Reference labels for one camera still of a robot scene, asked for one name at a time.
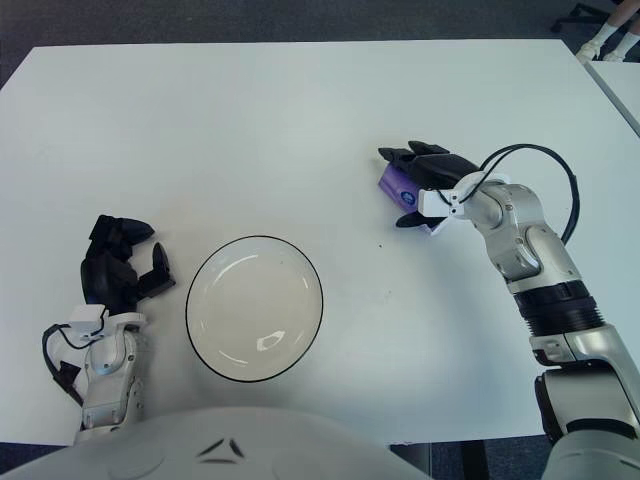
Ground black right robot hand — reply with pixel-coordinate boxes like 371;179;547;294
377;140;486;230

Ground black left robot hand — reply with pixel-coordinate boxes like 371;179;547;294
79;214;177;316

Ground purple tissue paper pack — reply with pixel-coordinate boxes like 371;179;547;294
377;162;449;237

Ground white plate black rim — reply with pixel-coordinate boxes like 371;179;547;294
185;235;325;384

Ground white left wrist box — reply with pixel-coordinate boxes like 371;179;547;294
68;305;109;341

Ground white side table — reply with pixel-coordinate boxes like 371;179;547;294
584;58;640;139

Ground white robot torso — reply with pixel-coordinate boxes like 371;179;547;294
0;405;436;480

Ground black office chair base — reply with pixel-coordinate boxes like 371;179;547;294
551;2;614;34

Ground person leg white sock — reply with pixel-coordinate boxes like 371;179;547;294
602;27;640;62
574;0;632;59

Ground black table leg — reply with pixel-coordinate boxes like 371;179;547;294
462;441;491;480

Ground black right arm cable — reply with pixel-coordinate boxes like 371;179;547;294
462;143;582;244

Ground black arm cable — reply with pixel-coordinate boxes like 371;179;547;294
41;323;96;406
462;143;582;244

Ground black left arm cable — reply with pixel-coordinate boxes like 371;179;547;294
41;323;96;406

